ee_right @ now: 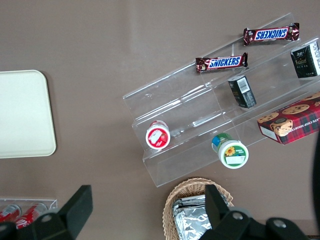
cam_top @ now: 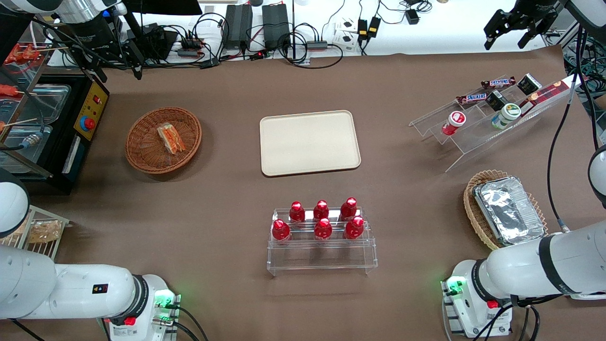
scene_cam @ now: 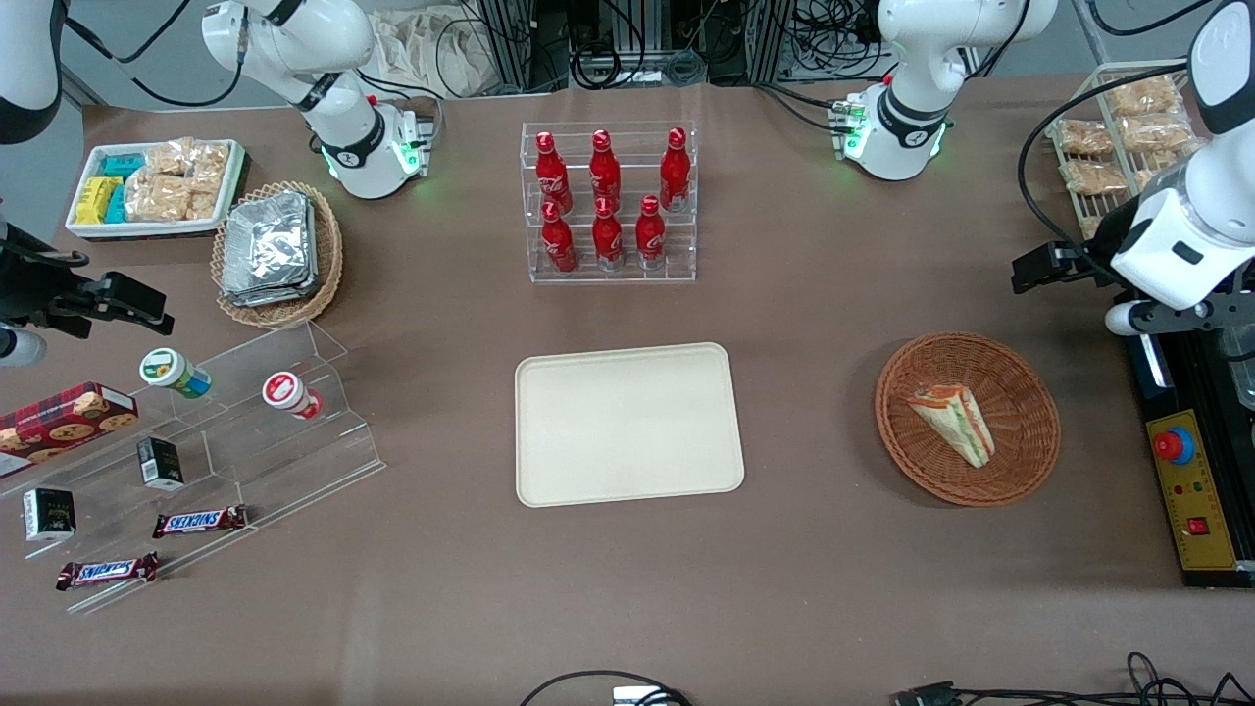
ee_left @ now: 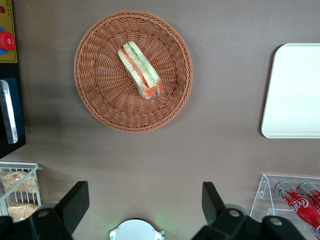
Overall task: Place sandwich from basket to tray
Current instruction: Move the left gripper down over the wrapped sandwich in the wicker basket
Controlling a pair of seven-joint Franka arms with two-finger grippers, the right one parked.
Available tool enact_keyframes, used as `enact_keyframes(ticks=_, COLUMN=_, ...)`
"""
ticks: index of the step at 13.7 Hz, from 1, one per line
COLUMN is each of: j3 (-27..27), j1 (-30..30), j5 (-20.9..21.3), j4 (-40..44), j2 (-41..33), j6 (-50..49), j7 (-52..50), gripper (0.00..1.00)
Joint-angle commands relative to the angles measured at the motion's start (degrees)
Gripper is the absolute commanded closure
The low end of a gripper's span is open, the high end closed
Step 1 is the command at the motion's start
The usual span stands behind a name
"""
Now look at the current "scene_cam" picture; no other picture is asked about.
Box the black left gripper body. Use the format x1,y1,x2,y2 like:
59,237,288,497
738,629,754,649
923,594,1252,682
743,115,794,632
1064,194,1143,288

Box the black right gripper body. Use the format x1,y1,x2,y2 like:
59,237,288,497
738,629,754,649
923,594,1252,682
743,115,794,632
0,224,109,327

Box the triangular sandwich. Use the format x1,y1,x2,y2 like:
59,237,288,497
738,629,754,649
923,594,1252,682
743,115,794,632
906,384,997,470

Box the white rectangular snack tray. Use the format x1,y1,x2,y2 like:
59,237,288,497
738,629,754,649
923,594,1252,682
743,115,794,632
65,138,248,241

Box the round brown wicker basket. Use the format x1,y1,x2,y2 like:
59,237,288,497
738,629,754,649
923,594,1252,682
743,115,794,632
874,332,1063,508

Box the oval light wicker basket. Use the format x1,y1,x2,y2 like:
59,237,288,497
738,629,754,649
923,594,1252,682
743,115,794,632
211,180,345,329

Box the cream plastic tray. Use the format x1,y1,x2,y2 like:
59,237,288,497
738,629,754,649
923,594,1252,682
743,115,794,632
514,341,746,509

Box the green lid snack cup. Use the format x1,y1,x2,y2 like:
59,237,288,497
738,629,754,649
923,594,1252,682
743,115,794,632
138,347,213,400

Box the yellow snack pack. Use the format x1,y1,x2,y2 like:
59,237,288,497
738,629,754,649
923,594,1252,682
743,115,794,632
75,176,124,226

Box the red plaid cookie box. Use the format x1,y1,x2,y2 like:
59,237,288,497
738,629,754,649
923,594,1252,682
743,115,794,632
0,381,140,479

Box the silver foil pack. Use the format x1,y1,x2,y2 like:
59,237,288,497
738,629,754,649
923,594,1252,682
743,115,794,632
224,192,313,293
220,201,321,309

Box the small black box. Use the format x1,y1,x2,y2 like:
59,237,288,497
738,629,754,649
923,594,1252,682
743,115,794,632
136,436,185,491
23,487,77,543

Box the red lid snack cup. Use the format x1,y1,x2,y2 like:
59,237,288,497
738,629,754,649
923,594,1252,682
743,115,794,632
262,371,324,422

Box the clear acrylic step display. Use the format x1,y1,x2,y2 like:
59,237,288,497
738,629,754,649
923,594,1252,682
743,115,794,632
0,319,387,617

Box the red emergency stop button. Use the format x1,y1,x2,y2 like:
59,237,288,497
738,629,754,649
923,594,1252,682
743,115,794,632
1153,427,1198,468

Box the snickers chocolate bar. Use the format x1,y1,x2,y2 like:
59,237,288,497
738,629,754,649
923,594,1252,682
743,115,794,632
56,552,160,591
152,504,249,539

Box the black yellow control box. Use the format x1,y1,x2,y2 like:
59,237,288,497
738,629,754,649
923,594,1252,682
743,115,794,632
1123,331,1255,589

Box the beige crumpled bag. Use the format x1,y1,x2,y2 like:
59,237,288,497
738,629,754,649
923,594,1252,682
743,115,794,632
365,8,496,99

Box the red cola bottle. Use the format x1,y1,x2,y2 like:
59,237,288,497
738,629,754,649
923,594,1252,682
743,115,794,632
589,129,623,209
635,194,668,270
540,201,577,275
591,196,626,272
534,131,574,215
659,127,692,213

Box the clear acrylic bottle rack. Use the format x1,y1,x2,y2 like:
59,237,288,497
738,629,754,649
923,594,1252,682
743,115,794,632
521,121,699,285

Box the white wire rack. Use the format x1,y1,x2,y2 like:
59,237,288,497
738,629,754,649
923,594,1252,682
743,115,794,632
1044,61,1219,243

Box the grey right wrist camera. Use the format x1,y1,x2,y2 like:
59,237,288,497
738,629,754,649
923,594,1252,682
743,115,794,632
0,328,48,370

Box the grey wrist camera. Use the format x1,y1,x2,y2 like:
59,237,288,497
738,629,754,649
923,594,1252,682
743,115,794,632
1105,292,1255,339
0,328,48,370

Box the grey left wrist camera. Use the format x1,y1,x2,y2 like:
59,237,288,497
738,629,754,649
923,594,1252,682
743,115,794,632
1105,292,1255,339

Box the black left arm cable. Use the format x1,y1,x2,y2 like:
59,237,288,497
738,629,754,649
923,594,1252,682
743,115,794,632
1017,61,1193,287

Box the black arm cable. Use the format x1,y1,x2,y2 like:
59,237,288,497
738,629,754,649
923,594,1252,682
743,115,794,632
61,0,246,109
1017,61,1193,287

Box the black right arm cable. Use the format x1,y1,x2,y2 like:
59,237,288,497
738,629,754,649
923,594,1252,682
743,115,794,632
61,0,246,109

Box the black tangled floor cables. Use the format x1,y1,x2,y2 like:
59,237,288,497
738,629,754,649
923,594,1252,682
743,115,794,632
890,651,1255,706

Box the aluminium frame with cables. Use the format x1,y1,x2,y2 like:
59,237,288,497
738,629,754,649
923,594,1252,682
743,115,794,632
471,0,888,91

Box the black looped floor cable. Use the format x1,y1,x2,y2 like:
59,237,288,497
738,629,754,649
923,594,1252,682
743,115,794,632
518,669,694,706

